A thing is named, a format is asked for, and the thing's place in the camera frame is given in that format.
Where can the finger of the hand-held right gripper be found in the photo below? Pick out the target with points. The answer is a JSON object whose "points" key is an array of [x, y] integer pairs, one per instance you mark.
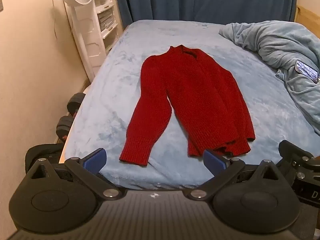
{"points": [[291, 152]]}

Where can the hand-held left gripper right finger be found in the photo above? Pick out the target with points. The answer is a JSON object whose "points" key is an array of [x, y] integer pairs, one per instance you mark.
{"points": [[213, 161]]}

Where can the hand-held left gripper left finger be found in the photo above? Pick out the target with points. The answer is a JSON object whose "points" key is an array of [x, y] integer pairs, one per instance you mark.
{"points": [[96, 160]]}

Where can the red knitted sweater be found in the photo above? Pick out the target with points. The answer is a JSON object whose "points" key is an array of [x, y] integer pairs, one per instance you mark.
{"points": [[195, 92]]}

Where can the black dumbbell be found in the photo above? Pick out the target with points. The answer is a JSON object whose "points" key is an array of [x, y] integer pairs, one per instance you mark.
{"points": [[75, 103], [65, 128]]}

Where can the black bag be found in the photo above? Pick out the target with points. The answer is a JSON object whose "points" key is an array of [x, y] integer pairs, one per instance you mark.
{"points": [[42, 151]]}

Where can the light blue bed sheet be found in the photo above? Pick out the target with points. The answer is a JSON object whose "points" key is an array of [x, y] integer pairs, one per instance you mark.
{"points": [[110, 92]]}

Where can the smartphone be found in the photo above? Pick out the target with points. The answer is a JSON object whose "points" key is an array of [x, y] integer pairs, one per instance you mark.
{"points": [[307, 71]]}

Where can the rumpled grey-blue blanket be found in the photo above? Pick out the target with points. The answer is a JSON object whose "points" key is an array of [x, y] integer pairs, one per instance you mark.
{"points": [[282, 42]]}

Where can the white standing fan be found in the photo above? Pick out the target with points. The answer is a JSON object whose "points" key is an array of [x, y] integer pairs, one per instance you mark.
{"points": [[82, 30]]}

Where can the white shelf unit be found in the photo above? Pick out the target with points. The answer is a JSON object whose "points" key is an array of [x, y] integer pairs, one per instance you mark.
{"points": [[107, 17]]}

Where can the dark blue curtain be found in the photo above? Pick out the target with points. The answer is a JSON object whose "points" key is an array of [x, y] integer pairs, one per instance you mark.
{"points": [[205, 0]]}

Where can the wooden bed frame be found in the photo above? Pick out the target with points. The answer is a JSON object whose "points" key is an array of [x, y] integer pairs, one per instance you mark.
{"points": [[306, 15]]}

